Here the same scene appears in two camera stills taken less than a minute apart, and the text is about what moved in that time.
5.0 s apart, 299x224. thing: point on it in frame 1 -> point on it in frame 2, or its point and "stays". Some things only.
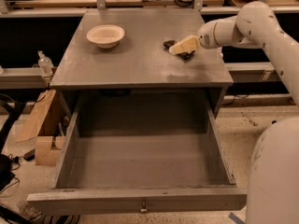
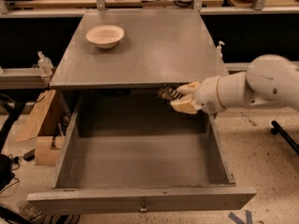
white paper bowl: [106, 36] stays
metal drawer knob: [143, 209] stays
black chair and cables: [9, 108] stays
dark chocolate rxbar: [185, 55] -> [168, 92]
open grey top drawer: [140, 152] stays
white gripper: [206, 38] -> [207, 94]
